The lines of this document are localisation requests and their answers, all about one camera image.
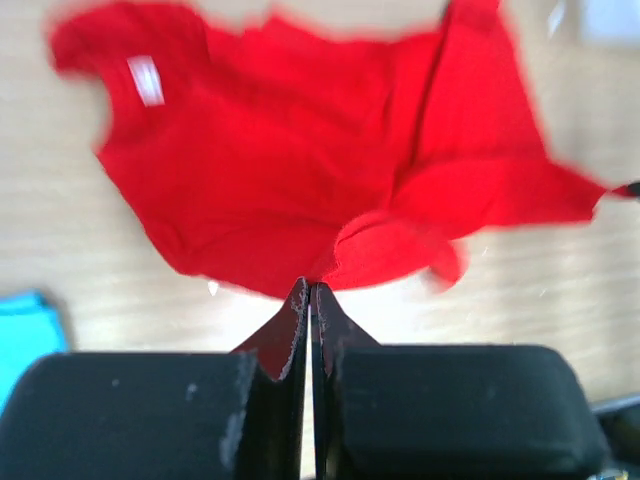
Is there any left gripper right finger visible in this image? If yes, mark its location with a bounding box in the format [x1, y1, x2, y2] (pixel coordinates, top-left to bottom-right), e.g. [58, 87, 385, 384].
[310, 284, 609, 479]

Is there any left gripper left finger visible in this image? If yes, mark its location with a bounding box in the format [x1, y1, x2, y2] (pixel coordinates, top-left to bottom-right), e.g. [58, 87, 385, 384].
[1, 279, 308, 479]

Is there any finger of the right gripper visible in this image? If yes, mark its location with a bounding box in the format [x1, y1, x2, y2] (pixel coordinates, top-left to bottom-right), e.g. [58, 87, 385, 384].
[622, 181, 640, 198]

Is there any bright red t shirt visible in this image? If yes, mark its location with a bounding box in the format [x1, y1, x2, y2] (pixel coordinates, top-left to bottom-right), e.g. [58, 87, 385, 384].
[50, 1, 610, 298]

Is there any folded light blue t shirt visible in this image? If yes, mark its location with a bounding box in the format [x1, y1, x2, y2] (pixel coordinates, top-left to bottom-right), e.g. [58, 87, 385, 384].
[0, 290, 69, 409]

